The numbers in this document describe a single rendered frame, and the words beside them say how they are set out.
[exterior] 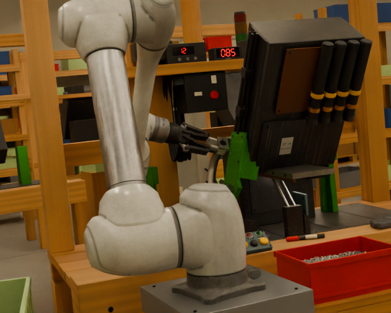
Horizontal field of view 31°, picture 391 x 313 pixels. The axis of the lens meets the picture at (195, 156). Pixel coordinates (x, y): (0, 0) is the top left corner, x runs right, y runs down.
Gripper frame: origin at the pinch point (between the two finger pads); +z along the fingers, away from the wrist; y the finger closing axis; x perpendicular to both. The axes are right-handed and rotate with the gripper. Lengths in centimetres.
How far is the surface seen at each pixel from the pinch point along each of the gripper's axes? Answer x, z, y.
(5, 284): 11, -68, -65
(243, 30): -16, 11, 54
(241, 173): -3.4, 6.6, -13.8
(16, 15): 596, 29, 828
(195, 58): -10.1, -10.4, 33.0
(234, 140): -6.6, 3.8, -1.4
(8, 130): 505, 23, 472
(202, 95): -2.2, -4.7, 22.9
